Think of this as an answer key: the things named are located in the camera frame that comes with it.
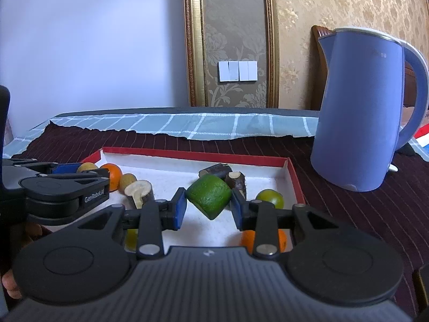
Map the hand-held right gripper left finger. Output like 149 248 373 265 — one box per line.
72 188 187 259

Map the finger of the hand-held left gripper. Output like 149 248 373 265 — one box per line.
47 169 111 193
3 158 84 175

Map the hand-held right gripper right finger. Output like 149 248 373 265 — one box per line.
231 189 347 260

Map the tan longan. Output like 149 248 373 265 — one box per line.
119 173 137 195
76 162 99 175

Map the orange tangerine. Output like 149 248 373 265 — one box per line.
99 163 123 192
239 229 288 254

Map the knotty dark sugarcane piece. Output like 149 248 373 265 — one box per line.
224 171 248 200

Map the cut green lime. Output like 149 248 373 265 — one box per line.
185 174 233 221

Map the red shallow cardboard box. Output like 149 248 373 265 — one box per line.
80 147 306 254

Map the round green fruit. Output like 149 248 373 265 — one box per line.
256 189 285 209
124 229 139 252

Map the person's left hand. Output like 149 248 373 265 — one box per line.
2 223 43 301

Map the blue checked bed sheet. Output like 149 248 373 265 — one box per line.
3 109 319 158

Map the dark maroon striped cloth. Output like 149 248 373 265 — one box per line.
25 122 429 322

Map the blue electric kettle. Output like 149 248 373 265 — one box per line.
310 27 429 192

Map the small black cloth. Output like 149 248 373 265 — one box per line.
399 142 419 156

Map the red white blue striped blanket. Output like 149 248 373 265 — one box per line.
414 131 429 162

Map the black glossy flat object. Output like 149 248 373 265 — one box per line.
412 265 429 312

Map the white wall light switch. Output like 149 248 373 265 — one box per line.
218 60 258 82

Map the gold framed wall panel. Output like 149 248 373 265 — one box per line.
182 0 280 108

